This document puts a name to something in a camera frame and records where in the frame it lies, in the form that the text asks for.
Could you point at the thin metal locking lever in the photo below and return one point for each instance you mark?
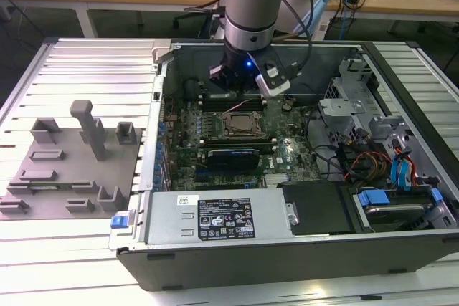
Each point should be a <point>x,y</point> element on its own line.
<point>236,108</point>

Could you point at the silver square CPU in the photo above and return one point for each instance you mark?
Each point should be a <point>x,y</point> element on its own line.
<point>241,125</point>

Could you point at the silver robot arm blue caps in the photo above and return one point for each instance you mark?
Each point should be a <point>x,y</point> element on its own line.
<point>247,8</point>

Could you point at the round coin battery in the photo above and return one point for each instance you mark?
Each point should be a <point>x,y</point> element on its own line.
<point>287,105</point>

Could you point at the installed RAM stick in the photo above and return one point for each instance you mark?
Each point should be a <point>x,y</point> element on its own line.
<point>233,142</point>

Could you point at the pale grey case latch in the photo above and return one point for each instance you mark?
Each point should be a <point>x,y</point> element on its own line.
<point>159,53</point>

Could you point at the black graphics card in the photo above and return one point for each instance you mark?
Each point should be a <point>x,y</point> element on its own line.
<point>233,158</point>

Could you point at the blue expansion slot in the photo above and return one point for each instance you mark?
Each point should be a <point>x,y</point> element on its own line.
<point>201,174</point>

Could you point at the green motherboard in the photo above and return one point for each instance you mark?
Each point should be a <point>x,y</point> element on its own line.
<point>297,162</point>

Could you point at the small silver chipset heatsink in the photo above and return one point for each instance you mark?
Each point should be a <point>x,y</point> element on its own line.
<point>276,180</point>

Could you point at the grey metal drive cage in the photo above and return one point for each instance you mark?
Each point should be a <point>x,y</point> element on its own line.
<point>355,66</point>

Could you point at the grey power supply with label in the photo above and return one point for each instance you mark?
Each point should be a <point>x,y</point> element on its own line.
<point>168,213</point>

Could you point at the black plastic drive cover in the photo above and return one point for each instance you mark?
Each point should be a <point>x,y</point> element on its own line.
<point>315,209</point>

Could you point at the blue case latch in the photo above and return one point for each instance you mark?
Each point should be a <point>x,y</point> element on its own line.
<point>120,220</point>

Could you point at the black open PC case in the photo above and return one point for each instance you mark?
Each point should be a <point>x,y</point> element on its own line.
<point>251,266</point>

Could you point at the grey plastic parts rack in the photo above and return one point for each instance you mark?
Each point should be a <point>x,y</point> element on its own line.
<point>71,177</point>

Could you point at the hard disk in blue carrier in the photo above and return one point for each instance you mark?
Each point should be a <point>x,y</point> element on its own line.
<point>394,213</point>

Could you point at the green RAM stick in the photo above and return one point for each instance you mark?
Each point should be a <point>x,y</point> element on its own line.
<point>39,187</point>

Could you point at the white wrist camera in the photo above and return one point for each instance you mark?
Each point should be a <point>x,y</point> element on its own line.
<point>276,87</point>

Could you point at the silver metal drive bracket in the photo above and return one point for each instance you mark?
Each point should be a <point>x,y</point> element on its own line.
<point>340,107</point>

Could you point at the grey metal disk bay bracket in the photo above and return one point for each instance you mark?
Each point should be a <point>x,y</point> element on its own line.
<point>385,123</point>

